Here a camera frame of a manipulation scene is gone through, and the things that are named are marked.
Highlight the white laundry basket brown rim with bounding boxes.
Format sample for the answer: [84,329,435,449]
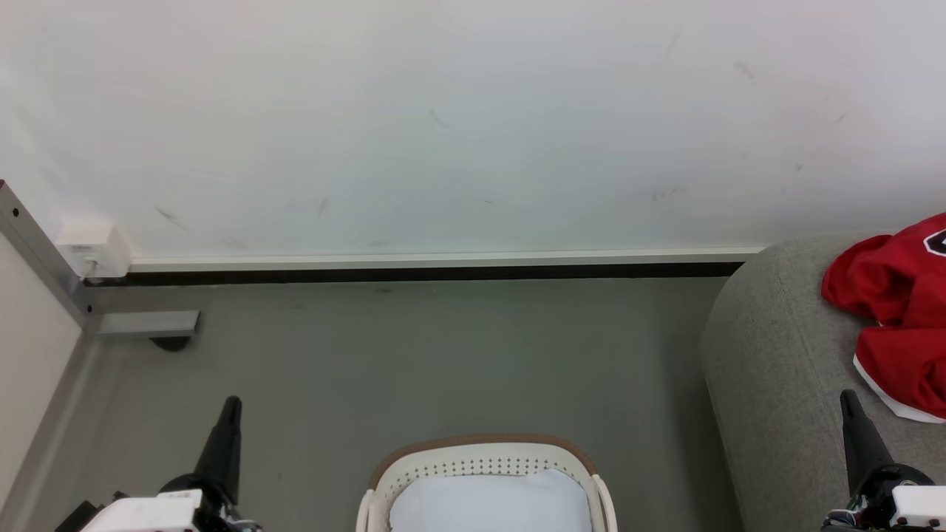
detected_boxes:
[355,434,619,532]

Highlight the grey fabric sofa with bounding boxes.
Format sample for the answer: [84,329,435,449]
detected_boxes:
[701,231,946,532]

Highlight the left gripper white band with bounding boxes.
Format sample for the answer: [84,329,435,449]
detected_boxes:
[80,395,261,532]

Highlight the grey metal frame leg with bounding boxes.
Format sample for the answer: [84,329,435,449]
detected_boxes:
[0,180,201,340]

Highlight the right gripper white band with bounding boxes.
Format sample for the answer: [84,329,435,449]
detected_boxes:
[822,389,946,532]

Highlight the red basketball jersey black lettering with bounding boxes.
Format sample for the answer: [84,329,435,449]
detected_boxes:
[822,213,946,331]

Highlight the white wall socket box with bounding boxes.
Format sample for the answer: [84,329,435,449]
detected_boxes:
[55,219,133,280]

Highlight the white cloth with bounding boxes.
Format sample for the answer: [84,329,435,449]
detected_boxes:
[389,468,593,532]

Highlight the beige partition panel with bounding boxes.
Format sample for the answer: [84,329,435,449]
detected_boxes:
[0,233,84,511]

